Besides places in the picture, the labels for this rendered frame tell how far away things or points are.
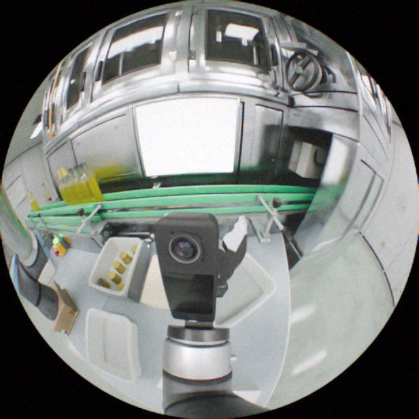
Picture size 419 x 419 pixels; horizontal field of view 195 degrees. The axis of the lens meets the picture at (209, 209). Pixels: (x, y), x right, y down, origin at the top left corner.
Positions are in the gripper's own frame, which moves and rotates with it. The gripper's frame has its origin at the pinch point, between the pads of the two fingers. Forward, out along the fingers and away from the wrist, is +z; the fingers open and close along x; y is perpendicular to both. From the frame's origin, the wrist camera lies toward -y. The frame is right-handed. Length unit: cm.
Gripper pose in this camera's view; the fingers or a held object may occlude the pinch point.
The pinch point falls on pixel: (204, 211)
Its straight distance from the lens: 23.3
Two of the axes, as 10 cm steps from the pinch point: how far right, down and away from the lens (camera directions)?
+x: 10.0, 0.3, 0.1
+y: -0.3, 7.8, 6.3
